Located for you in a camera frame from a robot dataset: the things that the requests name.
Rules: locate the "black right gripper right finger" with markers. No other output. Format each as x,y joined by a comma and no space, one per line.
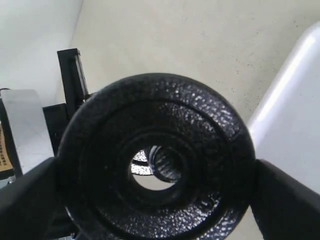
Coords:
283,208

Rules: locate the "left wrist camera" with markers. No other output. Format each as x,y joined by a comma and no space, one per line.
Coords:
26,134

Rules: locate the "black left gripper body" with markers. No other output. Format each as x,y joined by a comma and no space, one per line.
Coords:
70,82

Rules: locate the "white plastic tray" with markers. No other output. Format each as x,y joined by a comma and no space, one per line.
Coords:
285,126

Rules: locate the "black weight plate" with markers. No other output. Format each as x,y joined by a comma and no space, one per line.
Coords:
156,109

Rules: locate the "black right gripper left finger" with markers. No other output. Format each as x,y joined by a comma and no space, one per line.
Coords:
28,205

